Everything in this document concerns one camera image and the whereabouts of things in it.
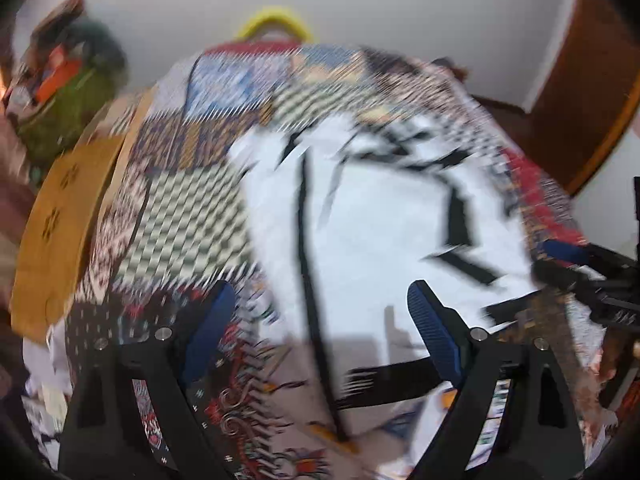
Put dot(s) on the grey plush toy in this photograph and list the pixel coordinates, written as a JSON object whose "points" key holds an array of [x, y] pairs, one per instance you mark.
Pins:
{"points": [[102, 45]]}

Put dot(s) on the black and white t-shirt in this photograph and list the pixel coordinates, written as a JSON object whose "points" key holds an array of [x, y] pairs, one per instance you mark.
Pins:
{"points": [[375, 235]]}

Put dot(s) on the brown wooden door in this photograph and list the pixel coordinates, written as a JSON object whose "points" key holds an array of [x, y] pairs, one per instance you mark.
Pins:
{"points": [[585, 85]]}

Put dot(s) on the green patterned storage bag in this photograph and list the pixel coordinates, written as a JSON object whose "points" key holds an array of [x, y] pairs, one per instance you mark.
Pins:
{"points": [[65, 112]]}

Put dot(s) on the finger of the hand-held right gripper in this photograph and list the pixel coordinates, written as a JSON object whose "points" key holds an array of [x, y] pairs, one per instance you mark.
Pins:
{"points": [[565, 250], [555, 276]]}

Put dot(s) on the orange box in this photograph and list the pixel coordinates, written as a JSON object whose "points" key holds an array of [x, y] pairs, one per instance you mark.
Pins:
{"points": [[55, 82]]}

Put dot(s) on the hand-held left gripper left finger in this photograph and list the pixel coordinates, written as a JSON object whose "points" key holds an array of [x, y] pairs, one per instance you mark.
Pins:
{"points": [[210, 330]]}

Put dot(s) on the yellow foam tube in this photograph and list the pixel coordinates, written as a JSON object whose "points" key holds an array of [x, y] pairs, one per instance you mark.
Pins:
{"points": [[272, 12]]}

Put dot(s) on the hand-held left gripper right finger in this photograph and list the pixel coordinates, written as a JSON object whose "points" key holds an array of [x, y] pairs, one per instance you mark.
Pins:
{"points": [[432, 330]]}

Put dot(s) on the patchwork printed blanket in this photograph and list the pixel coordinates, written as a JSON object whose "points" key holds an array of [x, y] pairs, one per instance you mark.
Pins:
{"points": [[200, 200]]}

